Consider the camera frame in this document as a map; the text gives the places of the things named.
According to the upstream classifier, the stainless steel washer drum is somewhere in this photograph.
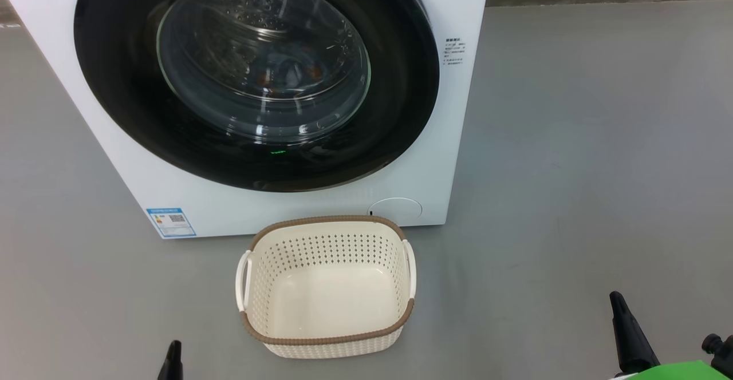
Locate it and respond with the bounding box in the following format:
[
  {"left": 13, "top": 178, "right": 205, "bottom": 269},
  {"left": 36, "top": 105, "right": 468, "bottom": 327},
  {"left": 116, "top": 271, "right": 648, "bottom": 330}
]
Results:
[{"left": 166, "top": 0, "right": 367, "bottom": 140}]

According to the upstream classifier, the blue energy label sticker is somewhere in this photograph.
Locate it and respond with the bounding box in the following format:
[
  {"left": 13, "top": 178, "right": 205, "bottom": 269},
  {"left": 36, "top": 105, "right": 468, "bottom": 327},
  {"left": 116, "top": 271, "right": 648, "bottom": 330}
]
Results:
[{"left": 146, "top": 208, "right": 196, "bottom": 239}]

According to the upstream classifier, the blue garment with orange print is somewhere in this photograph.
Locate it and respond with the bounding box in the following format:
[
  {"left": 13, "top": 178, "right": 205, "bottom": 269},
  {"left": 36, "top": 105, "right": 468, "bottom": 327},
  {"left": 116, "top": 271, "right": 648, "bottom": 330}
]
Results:
[{"left": 252, "top": 48, "right": 330, "bottom": 92}]

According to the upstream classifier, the round white filter cover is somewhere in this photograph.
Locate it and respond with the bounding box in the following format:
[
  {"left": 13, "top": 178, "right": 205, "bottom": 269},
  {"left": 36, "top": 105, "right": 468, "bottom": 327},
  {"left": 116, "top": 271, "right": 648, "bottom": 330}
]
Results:
[{"left": 367, "top": 197, "right": 423, "bottom": 221}]

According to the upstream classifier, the white front-load washing machine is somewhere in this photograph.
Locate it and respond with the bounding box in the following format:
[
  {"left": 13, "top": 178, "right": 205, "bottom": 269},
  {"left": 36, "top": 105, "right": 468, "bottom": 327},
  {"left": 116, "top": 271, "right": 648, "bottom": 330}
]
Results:
[{"left": 0, "top": 0, "right": 492, "bottom": 240}]

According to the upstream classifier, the small printed text label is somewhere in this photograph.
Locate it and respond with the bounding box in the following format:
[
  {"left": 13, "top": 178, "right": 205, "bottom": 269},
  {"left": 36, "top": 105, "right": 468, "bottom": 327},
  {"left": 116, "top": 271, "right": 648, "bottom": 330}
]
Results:
[{"left": 445, "top": 38, "right": 466, "bottom": 66}]

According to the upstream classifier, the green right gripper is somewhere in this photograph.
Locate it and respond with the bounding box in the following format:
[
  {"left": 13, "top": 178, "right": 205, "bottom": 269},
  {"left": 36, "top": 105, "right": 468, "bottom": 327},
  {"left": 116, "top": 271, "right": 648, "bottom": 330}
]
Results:
[{"left": 609, "top": 291, "right": 733, "bottom": 380}]

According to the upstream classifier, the washing machine door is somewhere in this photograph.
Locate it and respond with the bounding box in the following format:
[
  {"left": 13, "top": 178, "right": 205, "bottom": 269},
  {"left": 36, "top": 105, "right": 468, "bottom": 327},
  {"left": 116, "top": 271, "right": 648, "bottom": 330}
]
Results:
[{"left": 73, "top": 0, "right": 440, "bottom": 193}]

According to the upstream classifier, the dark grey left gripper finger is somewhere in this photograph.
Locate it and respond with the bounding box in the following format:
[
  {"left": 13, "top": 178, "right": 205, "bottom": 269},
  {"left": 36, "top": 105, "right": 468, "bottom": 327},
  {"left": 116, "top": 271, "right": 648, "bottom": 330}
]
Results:
[{"left": 157, "top": 340, "right": 184, "bottom": 380}]

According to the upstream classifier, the cream perforated laundry basket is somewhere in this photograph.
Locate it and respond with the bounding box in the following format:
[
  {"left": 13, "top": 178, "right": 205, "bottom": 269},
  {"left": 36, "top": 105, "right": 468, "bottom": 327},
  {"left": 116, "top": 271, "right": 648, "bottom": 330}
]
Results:
[{"left": 235, "top": 215, "right": 417, "bottom": 360}]

